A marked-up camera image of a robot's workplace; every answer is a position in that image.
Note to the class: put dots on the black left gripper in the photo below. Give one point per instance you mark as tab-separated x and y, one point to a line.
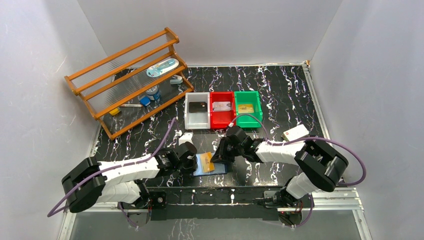
190	163

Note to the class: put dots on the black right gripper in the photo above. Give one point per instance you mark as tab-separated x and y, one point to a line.
220	155

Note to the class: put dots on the blue card holder wallet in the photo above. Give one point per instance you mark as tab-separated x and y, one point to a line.
220	168

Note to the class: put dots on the gold card from holder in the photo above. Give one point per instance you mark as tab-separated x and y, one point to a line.
205	162

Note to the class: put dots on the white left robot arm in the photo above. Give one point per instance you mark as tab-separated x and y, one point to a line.
92	182

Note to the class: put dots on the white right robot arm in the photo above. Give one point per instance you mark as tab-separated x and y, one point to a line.
322	166

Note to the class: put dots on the white VIP card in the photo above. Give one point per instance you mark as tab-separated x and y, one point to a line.
222	106

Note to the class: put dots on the gold credit card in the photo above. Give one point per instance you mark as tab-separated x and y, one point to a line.
245	108

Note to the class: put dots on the red plastic bin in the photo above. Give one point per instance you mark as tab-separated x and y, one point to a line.
221	119

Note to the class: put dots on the white plastic bin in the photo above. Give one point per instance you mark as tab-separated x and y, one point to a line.
198	120

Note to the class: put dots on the green plastic bin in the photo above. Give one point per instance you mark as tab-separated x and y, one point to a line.
248	120

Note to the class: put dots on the small blue box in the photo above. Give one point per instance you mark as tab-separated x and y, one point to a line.
145	101

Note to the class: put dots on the white marker pen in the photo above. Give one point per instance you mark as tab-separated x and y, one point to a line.
128	105

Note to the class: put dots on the pale green tape dispenser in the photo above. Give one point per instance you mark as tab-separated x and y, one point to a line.
176	79

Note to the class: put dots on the white box with red logo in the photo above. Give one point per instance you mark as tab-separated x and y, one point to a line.
295	133

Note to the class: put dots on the yellow small block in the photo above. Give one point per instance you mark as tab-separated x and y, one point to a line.
114	112

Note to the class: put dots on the orange wooden shelf rack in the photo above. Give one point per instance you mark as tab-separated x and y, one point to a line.
121	79

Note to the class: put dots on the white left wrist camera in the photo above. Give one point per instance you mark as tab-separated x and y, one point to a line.
187	137

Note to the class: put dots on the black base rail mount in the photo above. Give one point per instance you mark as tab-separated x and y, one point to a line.
218	203

